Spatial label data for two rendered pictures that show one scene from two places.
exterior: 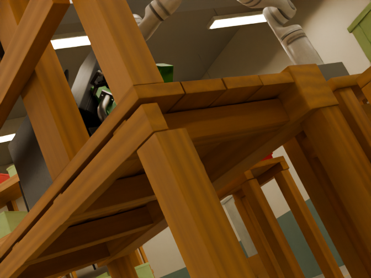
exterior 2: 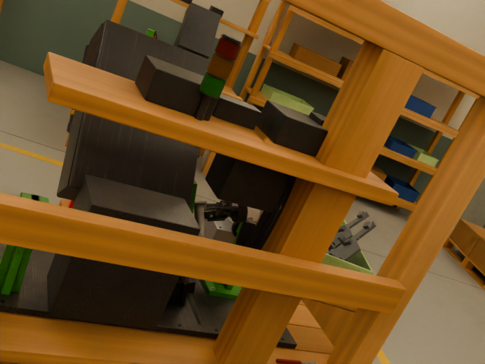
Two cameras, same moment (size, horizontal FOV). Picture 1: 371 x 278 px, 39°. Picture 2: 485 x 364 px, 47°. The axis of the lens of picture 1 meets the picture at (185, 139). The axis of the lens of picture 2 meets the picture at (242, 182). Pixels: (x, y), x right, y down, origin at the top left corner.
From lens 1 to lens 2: 2.62 m
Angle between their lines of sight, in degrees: 83
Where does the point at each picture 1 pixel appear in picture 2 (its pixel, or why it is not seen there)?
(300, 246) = not seen: outside the picture
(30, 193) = (84, 285)
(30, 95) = (277, 297)
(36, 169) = (133, 278)
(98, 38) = (372, 342)
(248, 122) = not seen: hidden behind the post
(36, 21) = (369, 302)
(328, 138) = not seen: hidden behind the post
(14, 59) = (320, 289)
